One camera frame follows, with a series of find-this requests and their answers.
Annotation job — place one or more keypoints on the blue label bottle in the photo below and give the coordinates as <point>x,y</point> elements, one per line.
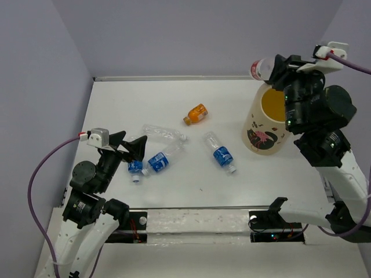
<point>134,169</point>
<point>220,153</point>
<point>163,159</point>

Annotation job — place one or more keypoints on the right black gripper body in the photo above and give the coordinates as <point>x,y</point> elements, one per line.
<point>295,84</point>

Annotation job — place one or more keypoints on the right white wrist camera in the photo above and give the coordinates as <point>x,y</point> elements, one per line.
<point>323,63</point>

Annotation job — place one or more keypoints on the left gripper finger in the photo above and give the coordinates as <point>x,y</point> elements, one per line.
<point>136,147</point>
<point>116,139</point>

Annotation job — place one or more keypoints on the clear bottle with red cap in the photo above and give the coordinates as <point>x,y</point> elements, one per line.
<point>261,69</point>

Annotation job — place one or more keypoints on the small orange juice bottle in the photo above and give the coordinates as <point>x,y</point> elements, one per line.
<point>195,115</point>

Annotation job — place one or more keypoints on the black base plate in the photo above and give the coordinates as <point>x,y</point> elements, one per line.
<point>133,231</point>
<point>268,227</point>

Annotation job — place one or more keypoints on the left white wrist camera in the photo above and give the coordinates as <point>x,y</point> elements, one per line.
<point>97,137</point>

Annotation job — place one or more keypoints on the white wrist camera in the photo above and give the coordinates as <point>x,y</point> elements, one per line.
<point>323,63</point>
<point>97,137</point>

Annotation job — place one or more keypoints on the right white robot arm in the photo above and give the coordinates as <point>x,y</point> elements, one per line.
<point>317,113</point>

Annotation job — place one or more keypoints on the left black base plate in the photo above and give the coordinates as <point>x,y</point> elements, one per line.
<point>133,231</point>

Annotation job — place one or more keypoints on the cream bin with cat print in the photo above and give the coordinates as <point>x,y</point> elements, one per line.
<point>264,131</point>

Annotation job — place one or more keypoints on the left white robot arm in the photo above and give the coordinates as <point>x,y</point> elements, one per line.
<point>88,220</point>

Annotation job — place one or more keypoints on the clear plastic bottle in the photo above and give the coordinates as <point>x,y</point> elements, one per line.
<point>163,134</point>

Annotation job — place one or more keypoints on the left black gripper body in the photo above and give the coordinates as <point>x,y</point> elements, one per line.
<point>110,160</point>

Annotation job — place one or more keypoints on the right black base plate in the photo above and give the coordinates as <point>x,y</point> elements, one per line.
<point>268,227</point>

